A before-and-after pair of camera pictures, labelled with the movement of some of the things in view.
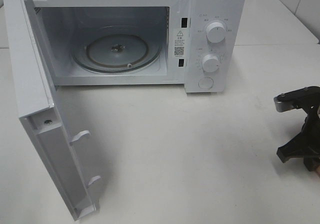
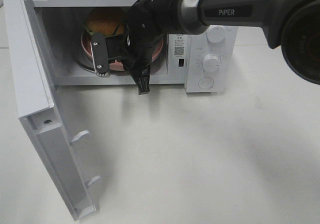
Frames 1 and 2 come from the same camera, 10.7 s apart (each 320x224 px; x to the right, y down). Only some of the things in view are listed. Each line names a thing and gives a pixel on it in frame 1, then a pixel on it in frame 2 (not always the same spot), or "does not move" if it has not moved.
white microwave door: x=37 y=107 does not move
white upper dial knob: x=215 y=32 does not move
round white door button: x=206 y=82 does not move
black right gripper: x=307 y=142 to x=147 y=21
